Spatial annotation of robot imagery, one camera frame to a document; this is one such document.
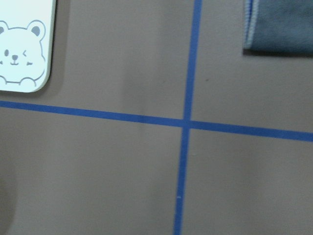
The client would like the cream bear print tray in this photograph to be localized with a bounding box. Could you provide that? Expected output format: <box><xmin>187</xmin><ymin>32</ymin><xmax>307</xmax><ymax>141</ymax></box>
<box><xmin>0</xmin><ymin>0</ymin><xmax>57</xmax><ymax>93</ymax></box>

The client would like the folded grey cloth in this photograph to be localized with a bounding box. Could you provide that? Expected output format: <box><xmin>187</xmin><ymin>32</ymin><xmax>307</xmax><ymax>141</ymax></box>
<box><xmin>243</xmin><ymin>0</ymin><xmax>313</xmax><ymax>55</ymax></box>

